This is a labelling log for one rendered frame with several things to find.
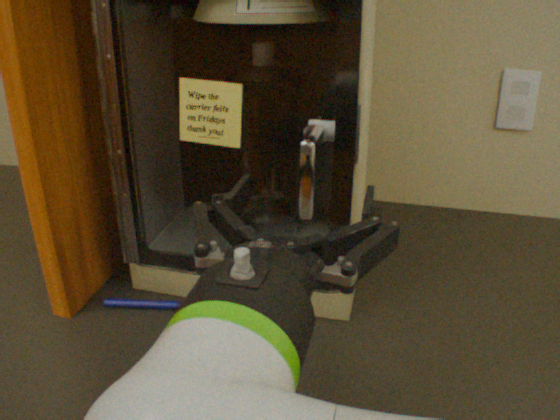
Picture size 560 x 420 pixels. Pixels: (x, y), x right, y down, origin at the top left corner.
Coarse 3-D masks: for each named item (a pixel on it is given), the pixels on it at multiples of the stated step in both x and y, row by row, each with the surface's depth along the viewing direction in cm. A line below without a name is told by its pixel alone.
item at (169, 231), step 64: (128, 0) 55; (192, 0) 54; (256, 0) 52; (320, 0) 51; (128, 64) 59; (192, 64) 57; (256, 64) 55; (320, 64) 53; (128, 128) 62; (256, 128) 58; (192, 192) 64; (256, 192) 62; (320, 192) 60; (192, 256) 68
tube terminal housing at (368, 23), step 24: (360, 48) 53; (360, 72) 54; (360, 96) 55; (360, 144) 57; (360, 168) 59; (360, 192) 62; (360, 216) 68; (144, 288) 74; (168, 288) 73; (336, 312) 68
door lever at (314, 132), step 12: (312, 132) 56; (324, 132) 56; (300, 144) 53; (312, 144) 52; (300, 156) 53; (312, 156) 53; (300, 168) 54; (312, 168) 53; (300, 180) 54; (312, 180) 54; (300, 192) 55; (312, 192) 55; (300, 204) 55; (312, 204) 55; (300, 216) 56; (312, 216) 56
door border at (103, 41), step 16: (96, 0) 56; (96, 48) 58; (112, 48) 58; (112, 64) 59; (112, 80) 60; (112, 96) 61; (112, 112) 62; (112, 128) 63; (112, 144) 64; (112, 160) 64; (112, 176) 65; (128, 192) 66; (128, 208) 67; (128, 224) 68; (128, 240) 69; (128, 256) 71
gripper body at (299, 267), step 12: (276, 240) 44; (228, 252) 43; (252, 252) 37; (264, 252) 37; (276, 252) 38; (288, 252) 38; (300, 252) 43; (312, 252) 43; (276, 264) 36; (288, 264) 37; (300, 264) 38; (312, 264) 41; (300, 276) 37; (312, 276) 40; (312, 288) 39
